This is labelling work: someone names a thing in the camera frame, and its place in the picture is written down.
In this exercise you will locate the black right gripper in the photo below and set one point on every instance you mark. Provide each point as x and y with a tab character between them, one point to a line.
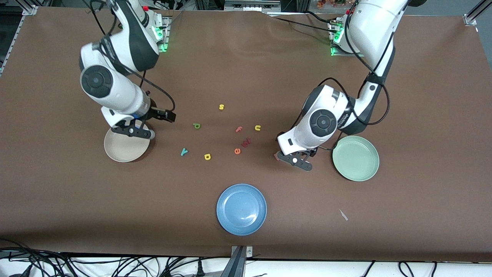
155	113

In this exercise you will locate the teal foam letter y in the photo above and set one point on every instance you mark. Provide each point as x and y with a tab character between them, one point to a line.
184	152

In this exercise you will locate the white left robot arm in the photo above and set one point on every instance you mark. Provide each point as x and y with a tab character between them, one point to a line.
369	27

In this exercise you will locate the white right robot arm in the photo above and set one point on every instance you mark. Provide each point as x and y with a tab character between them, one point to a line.
115	88

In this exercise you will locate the dark red foam letter w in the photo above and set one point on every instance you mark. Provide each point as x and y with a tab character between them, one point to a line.
246	142

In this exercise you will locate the light green plate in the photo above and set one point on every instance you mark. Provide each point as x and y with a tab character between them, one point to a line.
356	161

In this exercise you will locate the beige brown plate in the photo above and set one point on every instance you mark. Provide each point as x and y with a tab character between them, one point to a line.
127	150

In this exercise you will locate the white paper scrap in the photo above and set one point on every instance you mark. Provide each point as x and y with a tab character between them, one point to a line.
343	214

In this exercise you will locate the blue plate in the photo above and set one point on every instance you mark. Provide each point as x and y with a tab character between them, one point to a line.
241	209

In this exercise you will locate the brown table cover sheet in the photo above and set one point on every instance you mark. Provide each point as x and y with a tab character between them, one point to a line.
77	211

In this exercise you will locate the orange artificial flowers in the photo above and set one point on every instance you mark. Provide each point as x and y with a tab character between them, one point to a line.
330	3

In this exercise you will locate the black power plug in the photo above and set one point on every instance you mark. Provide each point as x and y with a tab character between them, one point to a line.
200	269

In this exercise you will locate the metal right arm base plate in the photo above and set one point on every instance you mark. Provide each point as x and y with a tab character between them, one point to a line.
165	44

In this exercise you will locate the metal table edge bracket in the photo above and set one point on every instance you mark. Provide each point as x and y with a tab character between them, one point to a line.
240	261

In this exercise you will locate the metal rear frame bar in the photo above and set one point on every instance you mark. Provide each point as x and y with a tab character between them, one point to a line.
251	4

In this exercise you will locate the aluminium frame profile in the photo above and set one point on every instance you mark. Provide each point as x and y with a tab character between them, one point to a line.
474	13
30	9

